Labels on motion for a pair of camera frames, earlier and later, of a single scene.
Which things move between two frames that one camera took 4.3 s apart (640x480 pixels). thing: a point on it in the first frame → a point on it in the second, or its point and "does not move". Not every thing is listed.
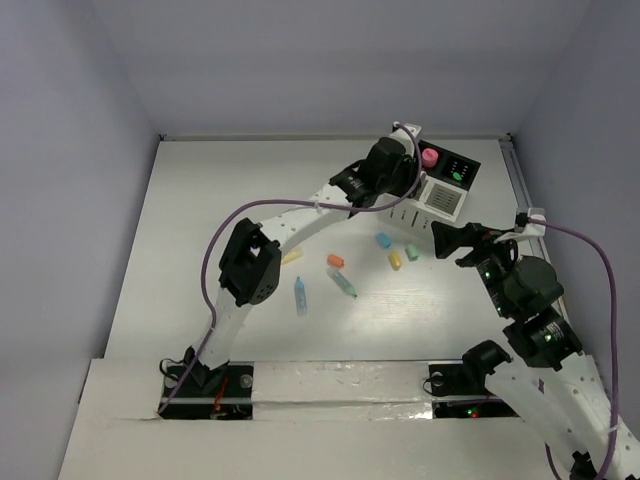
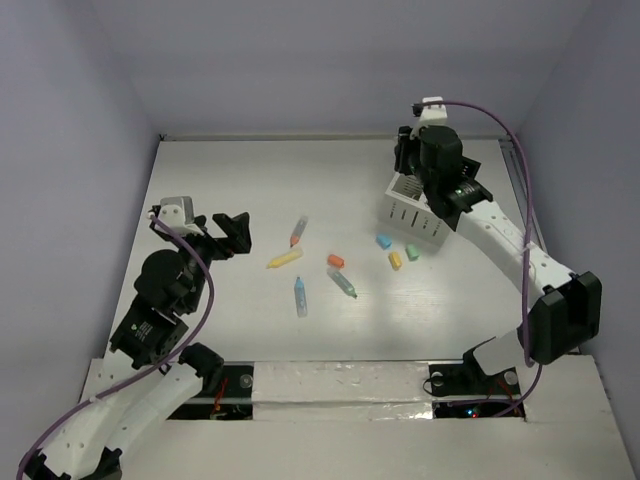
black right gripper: [447, 237] → [403, 146]
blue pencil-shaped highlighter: [301, 297] does not move
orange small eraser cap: [334, 260] does not move
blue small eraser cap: [384, 240] does not move
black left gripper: [409, 167] → [238, 238]
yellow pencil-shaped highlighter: [291, 256] does not move
